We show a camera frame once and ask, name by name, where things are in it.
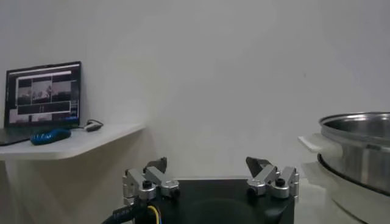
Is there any white side table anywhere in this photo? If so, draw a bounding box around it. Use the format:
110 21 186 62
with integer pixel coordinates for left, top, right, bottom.
0 123 147 162

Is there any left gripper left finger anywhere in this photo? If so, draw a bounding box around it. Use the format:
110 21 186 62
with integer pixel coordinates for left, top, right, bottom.
122 156 181 206

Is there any black laptop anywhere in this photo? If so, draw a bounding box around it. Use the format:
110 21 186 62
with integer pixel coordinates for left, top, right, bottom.
0 60 82 147

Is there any black cable with adapter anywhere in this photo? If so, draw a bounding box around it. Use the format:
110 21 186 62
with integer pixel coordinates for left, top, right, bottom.
79 119 104 133

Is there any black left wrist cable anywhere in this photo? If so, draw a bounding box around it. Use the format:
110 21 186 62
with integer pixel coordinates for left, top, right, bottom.
102 203 161 224

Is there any stainless steel steamer basket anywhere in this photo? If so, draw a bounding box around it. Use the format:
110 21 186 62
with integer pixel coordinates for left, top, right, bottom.
297 111 390 195

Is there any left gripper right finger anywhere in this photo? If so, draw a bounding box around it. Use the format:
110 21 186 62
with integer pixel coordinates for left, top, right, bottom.
246 156 300 200

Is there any white electric pot base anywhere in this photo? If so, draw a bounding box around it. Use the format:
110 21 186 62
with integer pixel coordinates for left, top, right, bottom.
301 161 390 224

